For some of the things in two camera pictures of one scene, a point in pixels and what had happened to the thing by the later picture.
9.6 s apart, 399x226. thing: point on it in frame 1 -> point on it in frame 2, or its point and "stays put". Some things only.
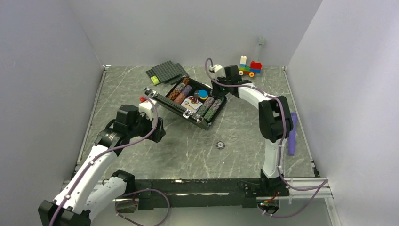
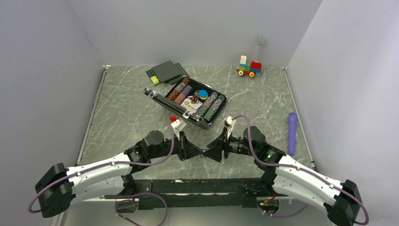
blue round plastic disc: [203, 94] stays put
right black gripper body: [221, 90] -> [233, 145]
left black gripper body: [155, 135] -> [182, 151]
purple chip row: [187, 90] stays put
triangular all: [195, 99] stays put
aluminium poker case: [195, 101] stays put
